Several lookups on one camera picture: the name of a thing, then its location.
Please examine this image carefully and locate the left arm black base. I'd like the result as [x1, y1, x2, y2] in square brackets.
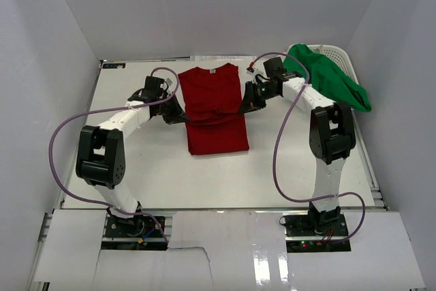
[101, 214, 168, 251]

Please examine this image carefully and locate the green t shirt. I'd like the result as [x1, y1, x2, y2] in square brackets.
[283, 44, 372, 112]

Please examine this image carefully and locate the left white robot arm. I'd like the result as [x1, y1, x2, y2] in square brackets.
[76, 76, 189, 226]

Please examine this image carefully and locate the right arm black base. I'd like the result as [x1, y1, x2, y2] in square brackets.
[279, 214, 352, 254]

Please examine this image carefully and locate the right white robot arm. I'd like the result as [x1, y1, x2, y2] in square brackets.
[238, 57, 356, 232]

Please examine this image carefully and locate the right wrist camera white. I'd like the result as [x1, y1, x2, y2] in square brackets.
[247, 65, 270, 85]

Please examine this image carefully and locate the red t shirt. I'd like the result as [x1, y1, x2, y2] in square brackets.
[178, 63, 249, 156]

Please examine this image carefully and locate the white plastic laundry basket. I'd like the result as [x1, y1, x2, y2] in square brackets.
[306, 43, 359, 117]

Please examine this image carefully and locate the black label sticker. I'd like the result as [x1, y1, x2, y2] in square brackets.
[102, 63, 126, 70]

